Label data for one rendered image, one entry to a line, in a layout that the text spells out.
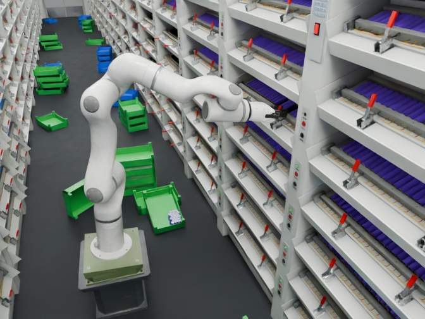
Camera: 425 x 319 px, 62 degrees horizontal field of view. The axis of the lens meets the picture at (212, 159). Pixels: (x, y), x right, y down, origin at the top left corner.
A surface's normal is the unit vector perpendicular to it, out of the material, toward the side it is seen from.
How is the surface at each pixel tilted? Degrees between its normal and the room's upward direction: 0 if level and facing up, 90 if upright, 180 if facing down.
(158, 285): 0
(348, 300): 20
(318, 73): 90
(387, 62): 110
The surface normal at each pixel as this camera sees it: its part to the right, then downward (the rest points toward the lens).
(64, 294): 0.00, -0.86
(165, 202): 0.11, -0.68
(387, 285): -0.32, -0.74
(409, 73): -0.87, 0.47
